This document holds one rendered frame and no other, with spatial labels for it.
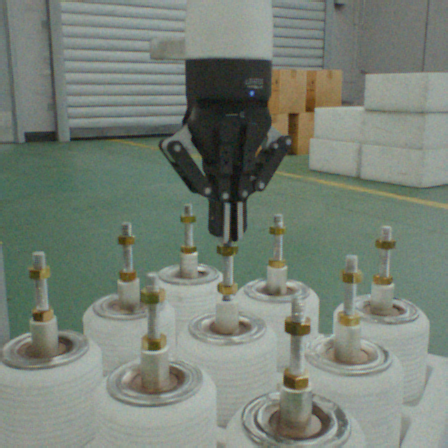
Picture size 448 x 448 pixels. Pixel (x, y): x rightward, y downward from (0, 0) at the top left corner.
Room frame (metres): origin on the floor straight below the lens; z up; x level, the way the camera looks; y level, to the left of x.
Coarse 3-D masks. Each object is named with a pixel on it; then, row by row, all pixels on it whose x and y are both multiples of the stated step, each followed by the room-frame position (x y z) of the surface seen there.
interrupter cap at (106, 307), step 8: (104, 296) 0.59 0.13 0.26; (112, 296) 0.60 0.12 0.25; (96, 304) 0.57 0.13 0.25; (104, 304) 0.57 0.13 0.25; (112, 304) 0.58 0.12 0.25; (144, 304) 0.58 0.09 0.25; (160, 304) 0.57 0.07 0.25; (96, 312) 0.55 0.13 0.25; (104, 312) 0.55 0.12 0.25; (112, 312) 0.55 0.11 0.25; (120, 312) 0.55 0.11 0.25; (128, 312) 0.55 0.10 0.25; (136, 312) 0.55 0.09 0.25; (144, 312) 0.55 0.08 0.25
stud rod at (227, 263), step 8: (232, 240) 0.51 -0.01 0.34; (224, 256) 0.51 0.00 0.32; (232, 256) 0.52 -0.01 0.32; (224, 264) 0.51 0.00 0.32; (232, 264) 0.52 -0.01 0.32; (224, 272) 0.51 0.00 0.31; (232, 272) 0.52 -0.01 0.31; (224, 280) 0.51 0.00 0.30; (232, 280) 0.52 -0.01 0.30; (224, 296) 0.51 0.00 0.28
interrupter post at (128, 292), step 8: (120, 280) 0.57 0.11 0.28; (136, 280) 0.57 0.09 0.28; (120, 288) 0.57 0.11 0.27; (128, 288) 0.56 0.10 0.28; (136, 288) 0.57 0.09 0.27; (120, 296) 0.57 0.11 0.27; (128, 296) 0.56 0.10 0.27; (136, 296) 0.57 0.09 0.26; (120, 304) 0.57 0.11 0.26; (128, 304) 0.56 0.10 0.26; (136, 304) 0.57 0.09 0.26
